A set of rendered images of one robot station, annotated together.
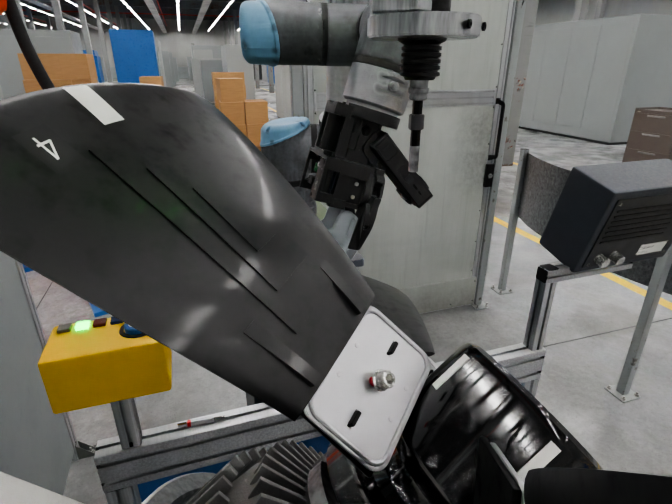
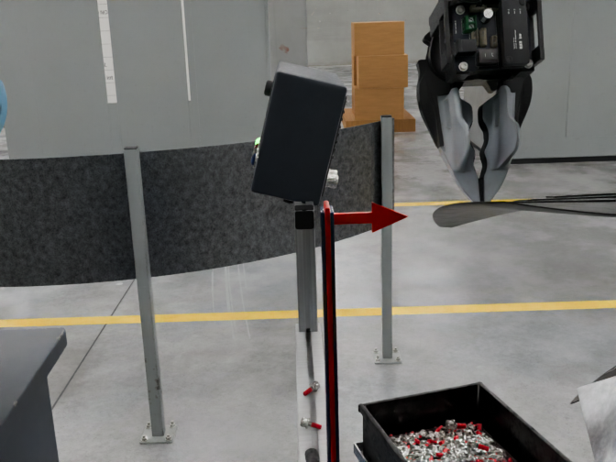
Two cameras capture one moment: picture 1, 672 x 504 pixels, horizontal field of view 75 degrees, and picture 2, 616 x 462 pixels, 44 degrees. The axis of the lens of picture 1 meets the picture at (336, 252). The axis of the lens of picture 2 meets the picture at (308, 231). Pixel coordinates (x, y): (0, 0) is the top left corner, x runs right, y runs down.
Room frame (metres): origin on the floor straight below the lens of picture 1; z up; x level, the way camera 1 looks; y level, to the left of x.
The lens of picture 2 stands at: (0.48, 0.60, 1.33)
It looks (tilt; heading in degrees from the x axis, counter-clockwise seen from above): 16 degrees down; 288
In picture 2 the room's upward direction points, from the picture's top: 2 degrees counter-clockwise
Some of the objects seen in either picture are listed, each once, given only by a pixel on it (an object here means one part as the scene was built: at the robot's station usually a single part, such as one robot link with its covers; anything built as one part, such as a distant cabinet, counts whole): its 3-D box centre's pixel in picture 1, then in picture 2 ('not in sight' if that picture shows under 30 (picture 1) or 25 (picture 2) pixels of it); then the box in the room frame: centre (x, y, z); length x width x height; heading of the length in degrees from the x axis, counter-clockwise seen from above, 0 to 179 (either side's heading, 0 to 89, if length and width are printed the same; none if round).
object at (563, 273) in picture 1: (586, 267); (302, 201); (0.86, -0.54, 1.04); 0.24 x 0.03 x 0.03; 109
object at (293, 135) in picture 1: (288, 147); not in sight; (1.07, 0.11, 1.26); 0.13 x 0.12 x 0.14; 96
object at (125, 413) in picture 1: (125, 412); not in sight; (0.55, 0.34, 0.92); 0.03 x 0.03 x 0.12; 19
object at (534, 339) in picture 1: (540, 308); (306, 269); (0.82, -0.44, 0.96); 0.03 x 0.03 x 0.20; 19
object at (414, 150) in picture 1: (415, 133); not in sight; (0.31, -0.05, 1.40); 0.01 x 0.01 x 0.05
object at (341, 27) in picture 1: (367, 36); not in sight; (0.65, -0.04, 1.47); 0.11 x 0.11 x 0.08; 6
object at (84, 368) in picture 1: (113, 361); not in sight; (0.56, 0.34, 1.02); 0.16 x 0.10 x 0.11; 109
